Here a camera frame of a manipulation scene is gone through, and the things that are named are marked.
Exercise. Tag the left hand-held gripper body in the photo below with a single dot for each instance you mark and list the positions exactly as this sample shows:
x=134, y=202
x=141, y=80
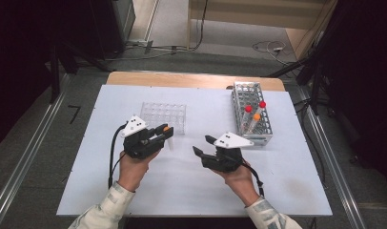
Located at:
x=134, y=127

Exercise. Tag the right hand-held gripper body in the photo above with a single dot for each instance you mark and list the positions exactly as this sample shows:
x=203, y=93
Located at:
x=233, y=140

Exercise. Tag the clear plastic tube rack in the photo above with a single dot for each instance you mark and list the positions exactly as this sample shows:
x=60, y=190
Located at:
x=163, y=113

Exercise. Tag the red capped test tube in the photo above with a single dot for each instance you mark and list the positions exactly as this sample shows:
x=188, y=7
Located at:
x=248, y=108
x=262, y=104

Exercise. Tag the metal test tube rack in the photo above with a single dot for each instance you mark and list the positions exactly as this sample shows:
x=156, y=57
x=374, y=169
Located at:
x=250, y=92

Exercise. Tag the person's right hand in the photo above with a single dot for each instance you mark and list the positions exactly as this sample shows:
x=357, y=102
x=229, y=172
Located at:
x=240, y=181

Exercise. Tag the person's left hand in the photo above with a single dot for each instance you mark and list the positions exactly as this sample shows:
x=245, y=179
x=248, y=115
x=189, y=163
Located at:
x=131, y=171

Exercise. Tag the black metal stand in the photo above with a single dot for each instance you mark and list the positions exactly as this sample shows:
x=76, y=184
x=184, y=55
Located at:
x=315, y=92
x=55, y=76

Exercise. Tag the black cabinet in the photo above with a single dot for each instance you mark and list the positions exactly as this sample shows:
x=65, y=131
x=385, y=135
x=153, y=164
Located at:
x=115, y=22

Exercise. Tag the dark curtain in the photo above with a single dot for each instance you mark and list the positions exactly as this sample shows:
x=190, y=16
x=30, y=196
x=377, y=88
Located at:
x=23, y=63
x=366, y=79

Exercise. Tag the wooden furniture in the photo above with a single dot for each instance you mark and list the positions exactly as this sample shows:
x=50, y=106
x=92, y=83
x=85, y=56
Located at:
x=245, y=12

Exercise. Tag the metal floor rail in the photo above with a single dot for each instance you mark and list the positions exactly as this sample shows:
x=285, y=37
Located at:
x=26, y=159
x=344, y=191

